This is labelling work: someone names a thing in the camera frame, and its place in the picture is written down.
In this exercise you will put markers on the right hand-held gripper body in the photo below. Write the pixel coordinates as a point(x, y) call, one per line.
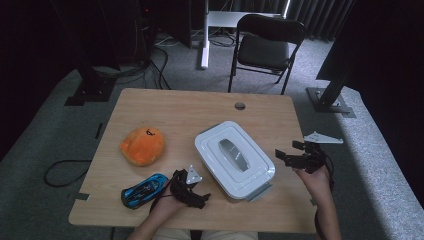
point(315, 153)

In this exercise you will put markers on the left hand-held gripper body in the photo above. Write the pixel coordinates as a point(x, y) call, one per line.
point(183, 186)

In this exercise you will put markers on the blue toy car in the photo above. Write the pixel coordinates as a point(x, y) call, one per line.
point(143, 190)

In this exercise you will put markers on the grey transparent storage container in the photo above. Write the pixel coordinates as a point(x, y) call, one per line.
point(258, 192)

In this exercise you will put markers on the white container lid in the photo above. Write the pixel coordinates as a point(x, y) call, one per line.
point(233, 160)

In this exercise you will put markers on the orange plush toy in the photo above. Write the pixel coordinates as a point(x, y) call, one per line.
point(142, 146)

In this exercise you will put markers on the person's left hand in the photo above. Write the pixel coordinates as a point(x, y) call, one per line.
point(168, 205)

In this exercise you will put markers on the person's right hand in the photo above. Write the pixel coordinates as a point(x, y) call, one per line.
point(313, 183)

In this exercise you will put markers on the person's beige shorts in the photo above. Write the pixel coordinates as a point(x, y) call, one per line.
point(216, 235)

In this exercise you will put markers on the grey tape piece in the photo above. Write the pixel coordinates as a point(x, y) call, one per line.
point(82, 196)
point(313, 202)

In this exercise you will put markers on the black stand with grey base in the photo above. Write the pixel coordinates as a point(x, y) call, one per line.
point(330, 100)

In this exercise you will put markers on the grey table grommet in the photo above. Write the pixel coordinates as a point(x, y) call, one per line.
point(239, 106)

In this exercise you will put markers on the black folding chair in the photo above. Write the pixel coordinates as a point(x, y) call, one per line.
point(265, 50)

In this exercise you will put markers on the black tape strip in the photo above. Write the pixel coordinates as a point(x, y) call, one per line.
point(99, 130)

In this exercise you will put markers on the grey curtain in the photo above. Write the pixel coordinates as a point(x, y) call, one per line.
point(313, 16)

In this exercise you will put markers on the black stand with square base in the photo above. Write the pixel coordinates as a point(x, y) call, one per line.
point(91, 90)

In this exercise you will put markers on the white desk frame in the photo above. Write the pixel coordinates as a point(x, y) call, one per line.
point(213, 20)

